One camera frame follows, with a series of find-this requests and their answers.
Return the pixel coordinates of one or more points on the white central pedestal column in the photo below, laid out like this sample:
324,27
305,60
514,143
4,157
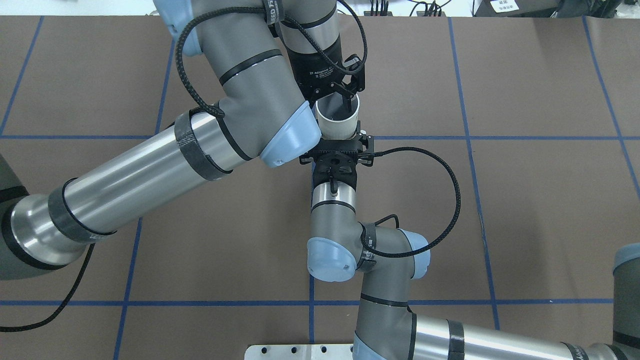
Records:
340,351

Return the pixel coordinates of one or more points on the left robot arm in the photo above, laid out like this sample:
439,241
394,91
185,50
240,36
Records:
272,58

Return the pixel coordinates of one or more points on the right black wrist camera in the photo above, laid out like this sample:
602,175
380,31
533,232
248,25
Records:
360,148

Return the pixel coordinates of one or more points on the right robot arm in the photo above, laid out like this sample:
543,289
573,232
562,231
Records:
391,258

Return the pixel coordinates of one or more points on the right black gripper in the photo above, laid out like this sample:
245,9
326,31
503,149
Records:
363,141

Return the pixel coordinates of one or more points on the white mug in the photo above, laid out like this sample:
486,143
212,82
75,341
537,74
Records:
337,117

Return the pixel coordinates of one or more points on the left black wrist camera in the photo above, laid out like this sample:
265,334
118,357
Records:
357,81

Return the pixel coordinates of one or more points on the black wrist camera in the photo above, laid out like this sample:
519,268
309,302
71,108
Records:
360,148
357,81

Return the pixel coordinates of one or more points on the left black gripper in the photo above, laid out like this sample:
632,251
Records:
317,70

